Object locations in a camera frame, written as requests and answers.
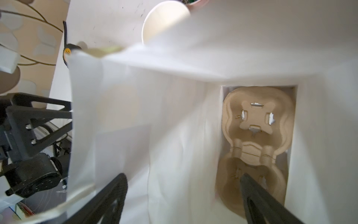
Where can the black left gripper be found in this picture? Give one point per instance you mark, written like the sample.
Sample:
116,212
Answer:
26,167

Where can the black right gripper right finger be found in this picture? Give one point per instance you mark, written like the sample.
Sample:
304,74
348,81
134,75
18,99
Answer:
260,207

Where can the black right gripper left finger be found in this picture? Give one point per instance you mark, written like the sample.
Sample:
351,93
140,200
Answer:
106,207

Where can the single brown pulp cup carrier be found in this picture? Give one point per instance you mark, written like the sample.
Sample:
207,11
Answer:
258,124

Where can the green white paper gift bag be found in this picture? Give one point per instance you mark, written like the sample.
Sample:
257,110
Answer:
154,111

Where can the stack of paper cups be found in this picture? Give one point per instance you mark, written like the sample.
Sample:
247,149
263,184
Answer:
163,16

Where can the yellow black tape measure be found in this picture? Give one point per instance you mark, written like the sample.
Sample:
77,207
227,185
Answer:
68,50

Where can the pink straw holder cup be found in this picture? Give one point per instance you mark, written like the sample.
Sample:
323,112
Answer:
194,4

